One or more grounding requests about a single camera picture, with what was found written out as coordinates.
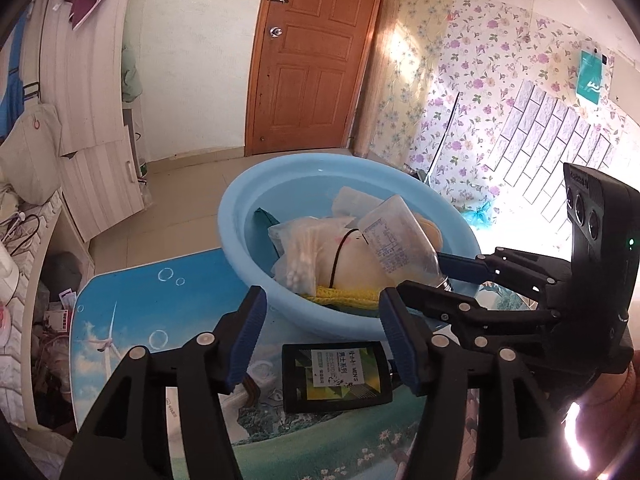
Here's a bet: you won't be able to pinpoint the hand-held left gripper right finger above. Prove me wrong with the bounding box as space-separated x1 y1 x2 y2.
378 287 576 480

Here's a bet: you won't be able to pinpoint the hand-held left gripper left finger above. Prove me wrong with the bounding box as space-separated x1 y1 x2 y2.
60 285 268 480

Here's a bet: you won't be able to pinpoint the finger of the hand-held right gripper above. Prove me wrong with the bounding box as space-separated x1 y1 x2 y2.
396 280 561 357
437 246 571 291

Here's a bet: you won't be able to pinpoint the black box with green label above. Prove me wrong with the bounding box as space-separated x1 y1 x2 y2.
281 341 393 413

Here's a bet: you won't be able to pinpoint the yellow mesh cloth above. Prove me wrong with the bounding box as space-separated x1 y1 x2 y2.
302 282 386 311

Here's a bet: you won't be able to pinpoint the cream plush toy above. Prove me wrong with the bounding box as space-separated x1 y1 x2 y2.
300 215 401 293

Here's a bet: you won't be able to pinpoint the blue plastic basin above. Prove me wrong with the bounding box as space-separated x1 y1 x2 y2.
218 156 483 343

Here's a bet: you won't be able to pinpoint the printed desktop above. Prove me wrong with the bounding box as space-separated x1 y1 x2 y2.
70 247 501 480

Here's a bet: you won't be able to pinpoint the person's right hand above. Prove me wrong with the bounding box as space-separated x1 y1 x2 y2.
575 360 640 480

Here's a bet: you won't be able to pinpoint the blue plastic bag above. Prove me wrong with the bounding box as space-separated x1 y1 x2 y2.
460 200 496 231

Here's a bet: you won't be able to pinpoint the white plastic packet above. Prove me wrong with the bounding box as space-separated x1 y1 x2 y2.
220 355 286 411

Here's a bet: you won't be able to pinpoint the bag of cotton swabs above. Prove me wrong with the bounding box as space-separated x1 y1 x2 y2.
267 216 341 295

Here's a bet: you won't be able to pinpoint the dark green item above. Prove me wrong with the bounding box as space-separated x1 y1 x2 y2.
252 207 281 241

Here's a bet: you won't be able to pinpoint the clear plastic bag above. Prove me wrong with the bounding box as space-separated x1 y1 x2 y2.
330 186 386 223

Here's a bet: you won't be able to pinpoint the teal paper bag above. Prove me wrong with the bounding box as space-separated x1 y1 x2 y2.
575 50 613 107

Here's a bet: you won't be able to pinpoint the low white cabinet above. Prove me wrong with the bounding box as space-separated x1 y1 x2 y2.
0 187 96 431

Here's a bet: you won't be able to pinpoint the brown wooden door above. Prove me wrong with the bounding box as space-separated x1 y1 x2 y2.
244 0 391 157

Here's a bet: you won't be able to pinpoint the white electric kettle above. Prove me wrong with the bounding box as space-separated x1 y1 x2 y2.
0 245 21 306

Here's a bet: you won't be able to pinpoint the grey tote bag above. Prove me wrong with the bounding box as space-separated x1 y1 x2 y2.
0 104 63 206

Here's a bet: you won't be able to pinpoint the green cloth bundle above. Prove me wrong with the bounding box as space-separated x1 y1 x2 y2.
120 42 143 106

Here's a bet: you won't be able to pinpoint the white wooden wardrobe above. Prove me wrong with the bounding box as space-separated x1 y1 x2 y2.
37 0 151 243

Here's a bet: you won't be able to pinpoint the blue apron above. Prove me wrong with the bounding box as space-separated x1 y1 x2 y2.
0 10 31 141

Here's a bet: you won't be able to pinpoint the black cables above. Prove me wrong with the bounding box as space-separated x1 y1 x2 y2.
0 210 43 256

